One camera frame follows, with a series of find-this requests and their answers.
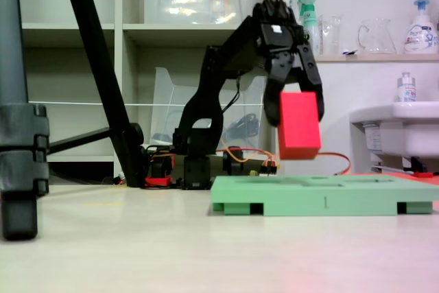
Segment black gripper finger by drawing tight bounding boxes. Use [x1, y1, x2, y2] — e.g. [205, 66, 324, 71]
[291, 43, 326, 123]
[262, 75, 288, 128]

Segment red square block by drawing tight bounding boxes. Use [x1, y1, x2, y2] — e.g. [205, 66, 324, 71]
[276, 91, 323, 161]

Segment clear glass beaker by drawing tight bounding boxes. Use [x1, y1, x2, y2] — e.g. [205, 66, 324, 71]
[321, 14, 344, 56]

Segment green spray bottle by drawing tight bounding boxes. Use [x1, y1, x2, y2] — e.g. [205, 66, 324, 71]
[296, 0, 322, 56]

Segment circuit board with connectors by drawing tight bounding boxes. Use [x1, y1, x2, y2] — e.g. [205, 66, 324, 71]
[248, 159, 281, 177]

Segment black clamp knob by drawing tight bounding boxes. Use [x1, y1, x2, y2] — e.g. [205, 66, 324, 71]
[222, 148, 245, 176]

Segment clear glass pitcher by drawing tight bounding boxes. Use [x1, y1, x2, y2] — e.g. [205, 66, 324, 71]
[357, 18, 397, 55]

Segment clear sanitizer bottle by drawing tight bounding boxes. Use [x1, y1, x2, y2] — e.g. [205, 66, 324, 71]
[396, 71, 417, 103]

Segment white sink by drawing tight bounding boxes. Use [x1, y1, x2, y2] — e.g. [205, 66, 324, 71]
[348, 101, 439, 174]

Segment green shape sorting board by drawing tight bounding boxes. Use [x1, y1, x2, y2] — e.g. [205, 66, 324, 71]
[209, 175, 439, 217]

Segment white blue foam soap bottle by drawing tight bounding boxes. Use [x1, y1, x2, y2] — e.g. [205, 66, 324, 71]
[403, 0, 439, 55]

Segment beige shelf unit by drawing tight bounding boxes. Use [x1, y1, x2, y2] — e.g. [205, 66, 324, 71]
[15, 0, 286, 163]

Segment red table clamp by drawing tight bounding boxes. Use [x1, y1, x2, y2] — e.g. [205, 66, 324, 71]
[143, 174, 173, 188]

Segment slanted black tripod leg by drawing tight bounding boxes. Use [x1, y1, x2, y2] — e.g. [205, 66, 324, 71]
[58, 0, 147, 187]

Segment thin black tripod brace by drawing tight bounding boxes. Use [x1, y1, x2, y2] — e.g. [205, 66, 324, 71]
[47, 127, 111, 155]

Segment thick grey tripod leg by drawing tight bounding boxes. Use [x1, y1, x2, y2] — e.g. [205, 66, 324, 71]
[0, 0, 51, 241]

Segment orange cable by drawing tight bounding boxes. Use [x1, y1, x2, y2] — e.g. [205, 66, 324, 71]
[219, 138, 351, 176]

